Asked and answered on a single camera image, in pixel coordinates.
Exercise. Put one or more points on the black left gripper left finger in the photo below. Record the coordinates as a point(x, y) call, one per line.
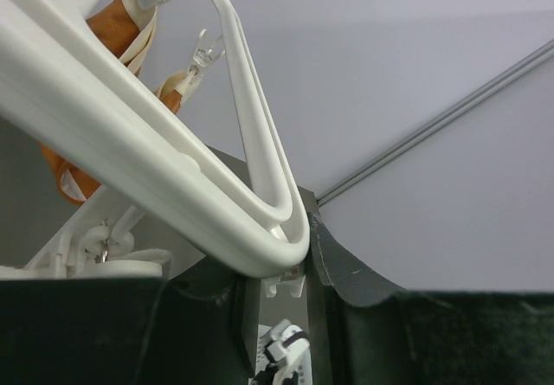
point(199, 328)

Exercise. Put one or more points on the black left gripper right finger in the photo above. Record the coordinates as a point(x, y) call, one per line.
point(365, 329)

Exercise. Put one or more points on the white corner hanger clip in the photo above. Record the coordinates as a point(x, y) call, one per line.
point(294, 279)

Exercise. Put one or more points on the white sock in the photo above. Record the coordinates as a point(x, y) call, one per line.
point(10, 273)

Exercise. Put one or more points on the white clip sock hanger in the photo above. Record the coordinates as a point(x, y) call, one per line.
point(64, 88)

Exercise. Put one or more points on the orange sock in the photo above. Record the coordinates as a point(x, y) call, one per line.
point(126, 31)
point(74, 184)

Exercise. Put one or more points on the aluminium frame profile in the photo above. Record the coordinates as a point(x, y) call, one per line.
point(447, 117)

